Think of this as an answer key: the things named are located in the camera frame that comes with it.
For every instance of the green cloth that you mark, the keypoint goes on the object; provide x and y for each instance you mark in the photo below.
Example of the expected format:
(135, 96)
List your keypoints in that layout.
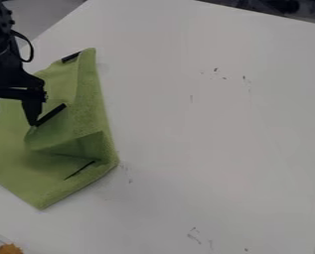
(71, 139)

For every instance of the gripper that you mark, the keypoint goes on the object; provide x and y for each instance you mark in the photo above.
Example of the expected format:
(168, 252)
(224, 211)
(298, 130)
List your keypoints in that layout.
(9, 82)

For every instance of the orange toy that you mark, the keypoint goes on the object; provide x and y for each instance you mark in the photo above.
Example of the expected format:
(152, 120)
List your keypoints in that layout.
(9, 249)

